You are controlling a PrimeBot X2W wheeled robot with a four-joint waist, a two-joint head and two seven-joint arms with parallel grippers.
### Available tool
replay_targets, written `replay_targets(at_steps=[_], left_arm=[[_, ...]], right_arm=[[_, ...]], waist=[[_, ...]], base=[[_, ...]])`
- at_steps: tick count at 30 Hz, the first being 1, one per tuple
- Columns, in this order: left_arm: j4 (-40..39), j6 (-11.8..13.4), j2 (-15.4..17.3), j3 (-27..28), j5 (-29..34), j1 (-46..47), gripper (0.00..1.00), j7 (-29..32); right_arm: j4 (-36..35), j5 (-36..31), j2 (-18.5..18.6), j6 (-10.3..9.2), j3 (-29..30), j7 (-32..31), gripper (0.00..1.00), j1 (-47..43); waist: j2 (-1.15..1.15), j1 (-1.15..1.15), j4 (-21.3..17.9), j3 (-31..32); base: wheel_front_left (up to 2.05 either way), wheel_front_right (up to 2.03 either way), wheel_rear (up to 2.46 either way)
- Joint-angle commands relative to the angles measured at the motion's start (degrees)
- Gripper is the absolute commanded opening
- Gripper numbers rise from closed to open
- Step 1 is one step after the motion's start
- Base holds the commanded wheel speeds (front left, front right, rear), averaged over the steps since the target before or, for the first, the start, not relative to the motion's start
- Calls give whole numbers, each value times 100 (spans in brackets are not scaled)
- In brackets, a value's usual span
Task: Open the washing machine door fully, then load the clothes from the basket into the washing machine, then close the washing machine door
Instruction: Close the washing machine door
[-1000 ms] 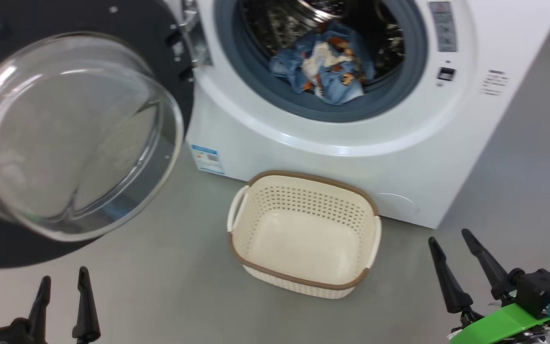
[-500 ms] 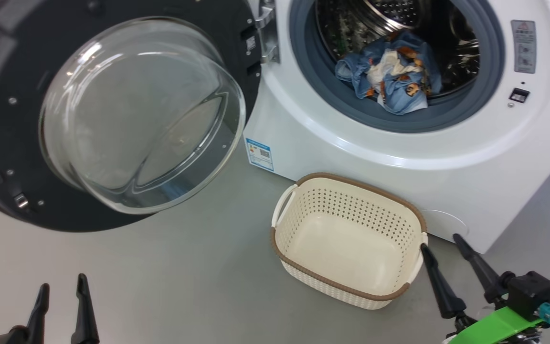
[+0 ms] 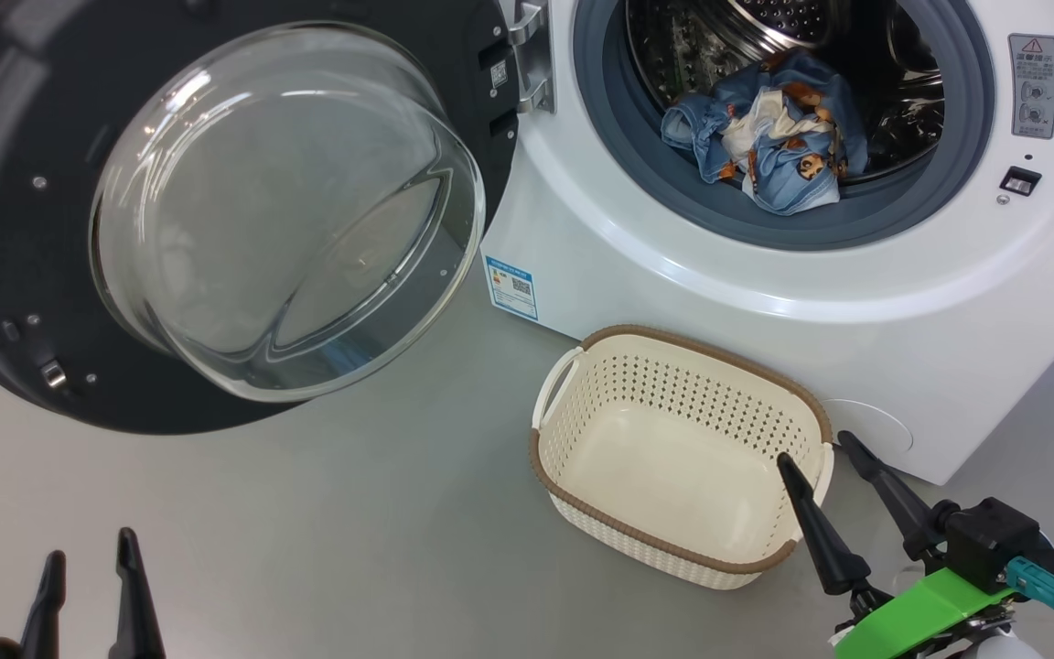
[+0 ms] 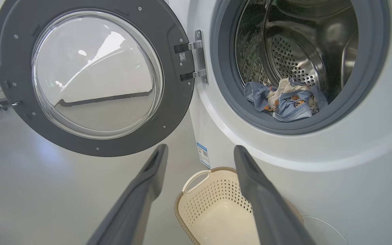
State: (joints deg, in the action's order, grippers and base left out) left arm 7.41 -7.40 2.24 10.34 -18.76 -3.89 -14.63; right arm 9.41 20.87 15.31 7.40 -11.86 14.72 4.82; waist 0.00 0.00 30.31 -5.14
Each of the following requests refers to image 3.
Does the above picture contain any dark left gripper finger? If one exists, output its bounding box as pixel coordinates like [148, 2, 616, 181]
[109, 527, 167, 659]
[19, 550, 67, 659]

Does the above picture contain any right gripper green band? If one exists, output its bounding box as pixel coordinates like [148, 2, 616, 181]
[777, 430, 1017, 659]

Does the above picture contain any cream perforated laundry basket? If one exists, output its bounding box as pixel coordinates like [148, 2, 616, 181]
[530, 324, 834, 590]

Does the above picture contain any white front-load washing machine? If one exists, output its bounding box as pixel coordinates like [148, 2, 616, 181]
[479, 0, 1054, 486]

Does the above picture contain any steel washing machine drum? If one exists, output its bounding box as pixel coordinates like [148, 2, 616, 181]
[626, 0, 947, 184]

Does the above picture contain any grey rubber door gasket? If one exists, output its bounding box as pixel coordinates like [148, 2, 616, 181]
[573, 0, 996, 253]

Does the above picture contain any silver door hinge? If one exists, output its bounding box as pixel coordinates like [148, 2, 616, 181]
[507, 0, 557, 115]

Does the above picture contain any round white filter cover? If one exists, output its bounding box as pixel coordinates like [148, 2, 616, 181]
[820, 399, 914, 457]

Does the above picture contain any blue energy label sticker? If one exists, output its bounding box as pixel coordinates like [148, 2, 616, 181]
[485, 255, 539, 321]

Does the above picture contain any grey warning sticker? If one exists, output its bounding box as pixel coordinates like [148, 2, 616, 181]
[1008, 34, 1054, 140]

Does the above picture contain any teal right camera connector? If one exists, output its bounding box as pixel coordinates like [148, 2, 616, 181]
[1006, 556, 1054, 631]

